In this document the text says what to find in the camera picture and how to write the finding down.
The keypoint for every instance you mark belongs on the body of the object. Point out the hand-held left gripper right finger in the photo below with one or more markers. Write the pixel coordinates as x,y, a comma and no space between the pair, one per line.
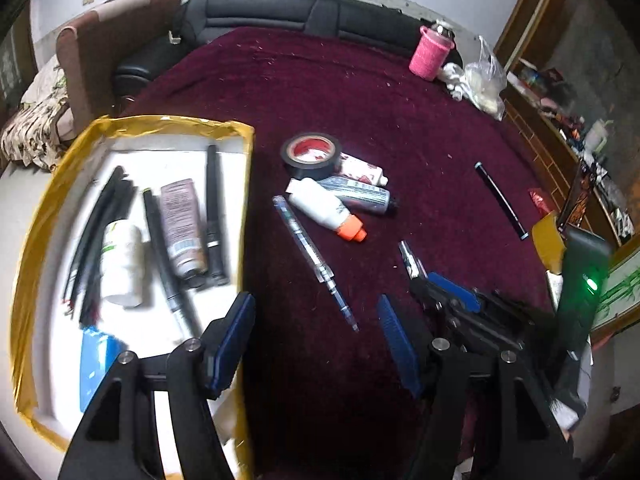
400,350

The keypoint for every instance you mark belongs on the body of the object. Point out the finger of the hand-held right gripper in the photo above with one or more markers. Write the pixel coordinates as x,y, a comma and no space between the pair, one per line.
440,307
457,292

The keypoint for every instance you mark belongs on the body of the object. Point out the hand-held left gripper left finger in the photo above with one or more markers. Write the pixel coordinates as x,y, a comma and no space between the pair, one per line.
235,340

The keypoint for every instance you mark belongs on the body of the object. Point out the metal nail clipper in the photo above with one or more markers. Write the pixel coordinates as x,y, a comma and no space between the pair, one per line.
407,257

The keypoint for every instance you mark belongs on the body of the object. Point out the black marker teal cap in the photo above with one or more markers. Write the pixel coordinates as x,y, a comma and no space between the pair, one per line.
500,200

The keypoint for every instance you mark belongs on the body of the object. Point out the black marker grey cap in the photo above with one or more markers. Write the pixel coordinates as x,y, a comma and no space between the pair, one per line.
160,250

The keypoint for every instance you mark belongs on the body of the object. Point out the clear plastic pen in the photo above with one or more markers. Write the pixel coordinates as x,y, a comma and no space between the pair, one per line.
305,245

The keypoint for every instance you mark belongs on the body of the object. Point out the silver tube pink label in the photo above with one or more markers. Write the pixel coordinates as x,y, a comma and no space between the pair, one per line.
182,220

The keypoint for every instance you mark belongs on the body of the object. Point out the white bottle green label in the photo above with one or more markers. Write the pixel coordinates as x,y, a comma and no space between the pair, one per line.
122,265

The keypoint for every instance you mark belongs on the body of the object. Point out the blue battery pack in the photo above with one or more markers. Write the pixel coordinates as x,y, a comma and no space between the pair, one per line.
97,360

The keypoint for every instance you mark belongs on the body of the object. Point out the silver tube blue label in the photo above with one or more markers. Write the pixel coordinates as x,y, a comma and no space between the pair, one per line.
360,192

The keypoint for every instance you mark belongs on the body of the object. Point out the black marker yellow cap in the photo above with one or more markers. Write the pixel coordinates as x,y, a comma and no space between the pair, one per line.
212,195

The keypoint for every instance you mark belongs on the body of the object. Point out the white tube red print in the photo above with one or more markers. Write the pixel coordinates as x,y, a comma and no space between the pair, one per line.
362,170

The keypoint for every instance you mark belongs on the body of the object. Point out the white bottle orange cap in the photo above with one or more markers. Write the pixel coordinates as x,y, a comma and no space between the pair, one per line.
320,205

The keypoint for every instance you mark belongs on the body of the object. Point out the bundle of black tubes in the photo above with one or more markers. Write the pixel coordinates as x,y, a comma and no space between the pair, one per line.
100,225

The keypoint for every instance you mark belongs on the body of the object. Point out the black electrical tape roll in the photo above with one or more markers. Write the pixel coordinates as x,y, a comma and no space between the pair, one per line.
295,162

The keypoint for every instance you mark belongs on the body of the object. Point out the white foam box yellow tape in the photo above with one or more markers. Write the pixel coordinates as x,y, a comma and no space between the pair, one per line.
150,160

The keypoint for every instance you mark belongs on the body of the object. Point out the green bamboo picture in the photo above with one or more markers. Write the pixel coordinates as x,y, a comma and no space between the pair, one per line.
617,295

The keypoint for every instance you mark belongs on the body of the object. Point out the yellow tape roll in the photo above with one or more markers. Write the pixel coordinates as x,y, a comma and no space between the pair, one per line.
547,245

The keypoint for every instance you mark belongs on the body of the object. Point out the red packet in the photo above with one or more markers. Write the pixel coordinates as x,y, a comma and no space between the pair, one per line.
542,202

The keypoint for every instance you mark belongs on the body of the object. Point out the printed poster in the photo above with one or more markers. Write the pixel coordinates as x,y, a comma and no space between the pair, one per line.
580,195

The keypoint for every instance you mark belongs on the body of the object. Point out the white bottle on cabinet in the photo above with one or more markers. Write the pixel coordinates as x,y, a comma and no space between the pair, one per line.
597,135

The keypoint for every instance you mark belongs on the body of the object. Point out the maroon velvet tablecloth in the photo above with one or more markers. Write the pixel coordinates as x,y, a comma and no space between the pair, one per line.
400,125

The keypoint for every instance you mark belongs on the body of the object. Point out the wooden cabinet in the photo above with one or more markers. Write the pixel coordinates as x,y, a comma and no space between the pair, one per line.
530,110

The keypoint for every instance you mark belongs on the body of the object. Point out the clear plastic bag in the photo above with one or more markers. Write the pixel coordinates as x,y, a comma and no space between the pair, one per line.
485,85

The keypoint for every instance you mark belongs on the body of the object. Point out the white crumpled cloth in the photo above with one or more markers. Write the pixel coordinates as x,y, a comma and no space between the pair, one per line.
452,77

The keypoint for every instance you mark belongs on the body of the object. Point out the floral cushion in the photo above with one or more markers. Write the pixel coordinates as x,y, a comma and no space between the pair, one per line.
30,125

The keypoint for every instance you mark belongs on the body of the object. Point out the brown armchair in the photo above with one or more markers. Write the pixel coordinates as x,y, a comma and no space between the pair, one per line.
110,45

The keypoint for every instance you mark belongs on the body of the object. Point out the black leather sofa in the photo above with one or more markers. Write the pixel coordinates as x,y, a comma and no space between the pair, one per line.
260,10

